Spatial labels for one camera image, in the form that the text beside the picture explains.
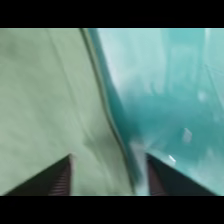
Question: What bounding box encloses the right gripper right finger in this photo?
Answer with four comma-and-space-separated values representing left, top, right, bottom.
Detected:
145, 153, 216, 197

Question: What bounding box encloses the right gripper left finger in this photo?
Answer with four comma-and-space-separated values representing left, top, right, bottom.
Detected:
4, 153, 73, 197

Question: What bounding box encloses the green T-shirt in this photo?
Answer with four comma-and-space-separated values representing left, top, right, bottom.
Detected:
0, 28, 138, 197

